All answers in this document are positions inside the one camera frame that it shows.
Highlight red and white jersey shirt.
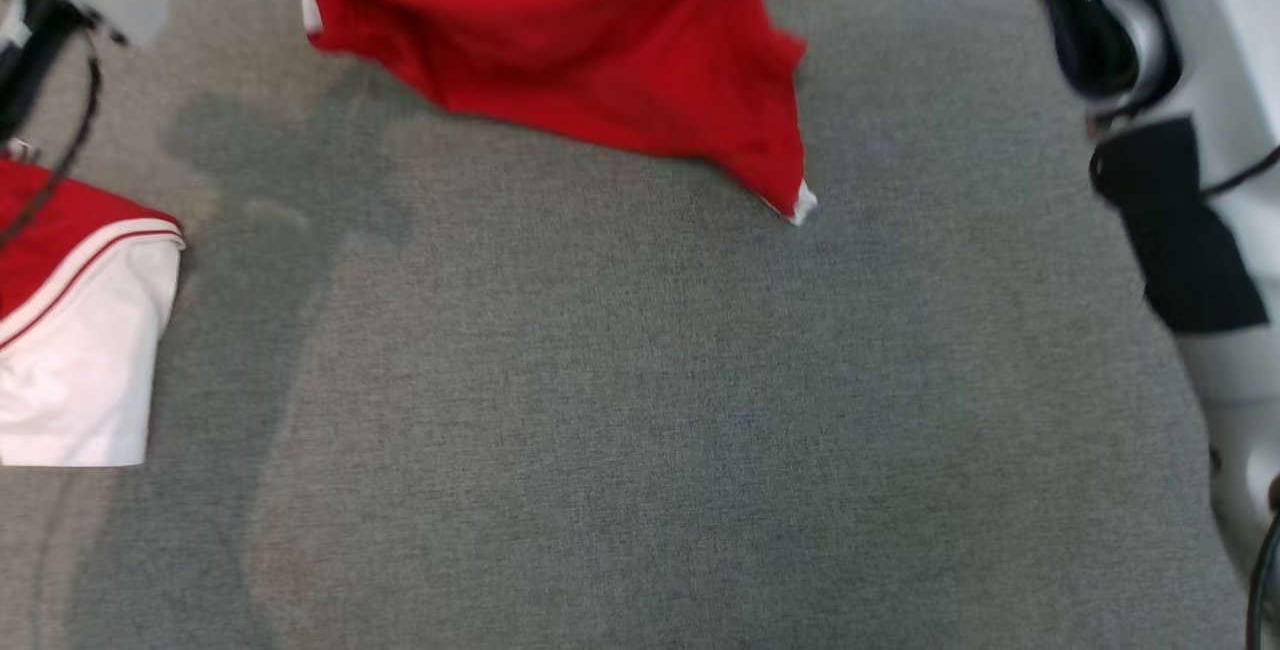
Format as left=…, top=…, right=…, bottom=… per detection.
left=0, top=158, right=188, bottom=468

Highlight red shorts with white trim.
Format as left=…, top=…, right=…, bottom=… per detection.
left=285, top=0, right=819, bottom=227

